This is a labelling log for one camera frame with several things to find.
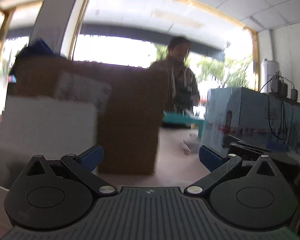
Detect light blue cardboard box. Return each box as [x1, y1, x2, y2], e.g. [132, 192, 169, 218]
[201, 88, 300, 154]

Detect crumpled white paper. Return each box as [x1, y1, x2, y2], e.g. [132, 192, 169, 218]
[179, 133, 202, 155]

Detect teal flat box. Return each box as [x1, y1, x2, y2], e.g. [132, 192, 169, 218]
[163, 112, 205, 138]

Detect white foam board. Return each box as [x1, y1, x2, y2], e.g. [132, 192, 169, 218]
[0, 96, 97, 189]

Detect person in plaid jacket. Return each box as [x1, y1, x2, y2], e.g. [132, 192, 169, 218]
[149, 36, 200, 113]

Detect black power adapters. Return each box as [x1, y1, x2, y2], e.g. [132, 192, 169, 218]
[270, 75, 298, 101]

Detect brown cardboard box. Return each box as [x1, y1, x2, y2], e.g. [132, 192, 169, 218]
[13, 56, 168, 175]

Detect blue cloth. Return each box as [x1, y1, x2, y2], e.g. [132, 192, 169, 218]
[16, 38, 54, 57]

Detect black hanging cable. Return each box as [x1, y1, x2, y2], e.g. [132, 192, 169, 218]
[258, 73, 300, 143]

